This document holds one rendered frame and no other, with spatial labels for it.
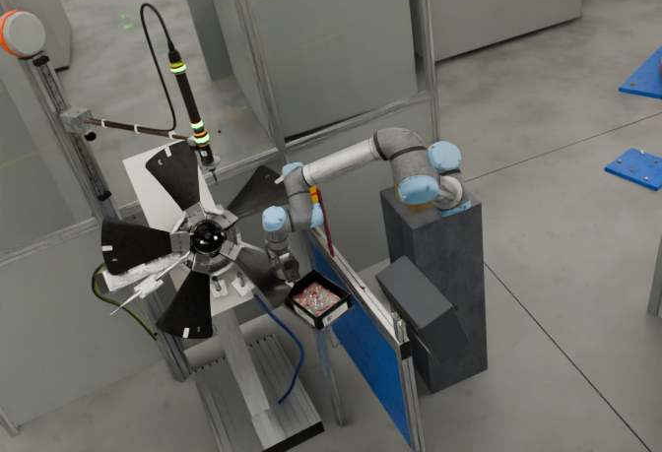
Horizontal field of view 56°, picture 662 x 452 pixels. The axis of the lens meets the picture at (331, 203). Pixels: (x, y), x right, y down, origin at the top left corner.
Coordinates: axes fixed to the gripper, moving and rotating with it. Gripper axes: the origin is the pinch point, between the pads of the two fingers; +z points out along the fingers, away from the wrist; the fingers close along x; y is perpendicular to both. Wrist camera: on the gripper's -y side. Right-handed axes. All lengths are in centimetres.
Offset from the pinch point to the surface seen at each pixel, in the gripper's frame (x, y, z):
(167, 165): 23, 47, -27
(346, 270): -25.7, 2.7, 17.3
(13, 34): 54, 94, -63
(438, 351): -23, -59, -29
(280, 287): 3.1, -2.0, 0.6
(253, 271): 9.7, 5.1, -4.7
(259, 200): -2.3, 24.9, -15.9
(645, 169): -255, 34, 112
